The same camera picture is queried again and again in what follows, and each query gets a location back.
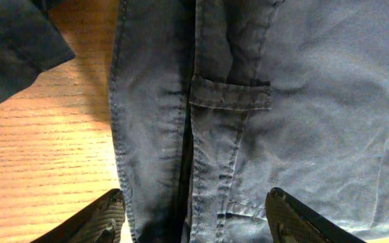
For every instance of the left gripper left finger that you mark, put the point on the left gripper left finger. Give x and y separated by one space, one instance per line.
99 222

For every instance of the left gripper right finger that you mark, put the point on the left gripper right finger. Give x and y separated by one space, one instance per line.
291 221

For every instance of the dark blue shorts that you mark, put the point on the dark blue shorts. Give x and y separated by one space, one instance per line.
213 103
30 44

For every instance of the folded dark blue shorts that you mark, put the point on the folded dark blue shorts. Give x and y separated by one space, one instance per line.
30 44

